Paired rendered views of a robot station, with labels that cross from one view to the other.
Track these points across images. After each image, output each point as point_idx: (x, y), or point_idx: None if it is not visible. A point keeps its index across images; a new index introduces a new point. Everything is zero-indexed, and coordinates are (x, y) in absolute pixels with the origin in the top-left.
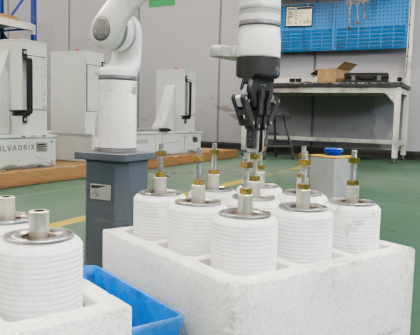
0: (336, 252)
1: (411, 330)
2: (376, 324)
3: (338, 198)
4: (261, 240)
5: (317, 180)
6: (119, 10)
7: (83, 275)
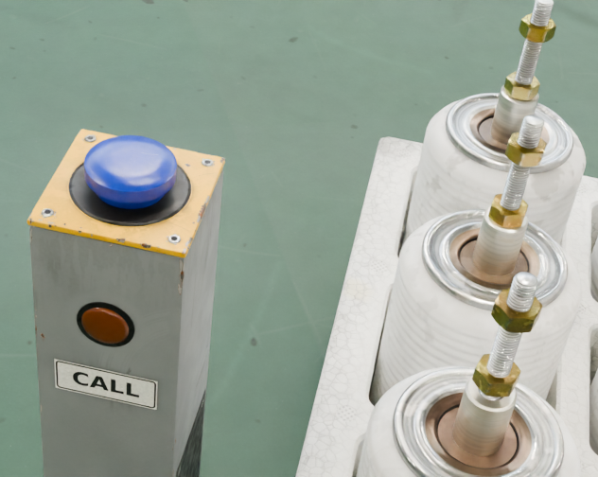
0: (589, 220)
1: (230, 343)
2: None
3: (500, 160)
4: None
5: (194, 308)
6: None
7: None
